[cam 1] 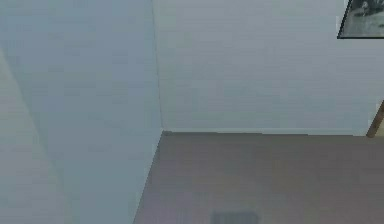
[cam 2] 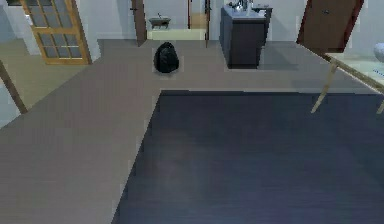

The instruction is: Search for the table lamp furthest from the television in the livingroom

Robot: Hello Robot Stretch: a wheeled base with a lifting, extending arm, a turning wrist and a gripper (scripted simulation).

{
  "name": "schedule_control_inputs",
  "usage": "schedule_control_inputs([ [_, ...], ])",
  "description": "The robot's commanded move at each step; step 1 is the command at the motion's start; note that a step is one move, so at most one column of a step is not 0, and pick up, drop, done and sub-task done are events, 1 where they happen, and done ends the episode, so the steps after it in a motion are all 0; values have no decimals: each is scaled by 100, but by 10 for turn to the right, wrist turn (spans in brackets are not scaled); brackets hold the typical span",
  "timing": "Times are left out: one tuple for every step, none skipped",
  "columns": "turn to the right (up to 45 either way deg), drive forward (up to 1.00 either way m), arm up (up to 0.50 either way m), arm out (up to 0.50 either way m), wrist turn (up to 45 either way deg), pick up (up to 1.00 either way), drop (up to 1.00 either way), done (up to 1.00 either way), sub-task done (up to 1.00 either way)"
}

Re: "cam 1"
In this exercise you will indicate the black framed grey wall picture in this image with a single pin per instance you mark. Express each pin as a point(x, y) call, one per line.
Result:
point(365, 20)

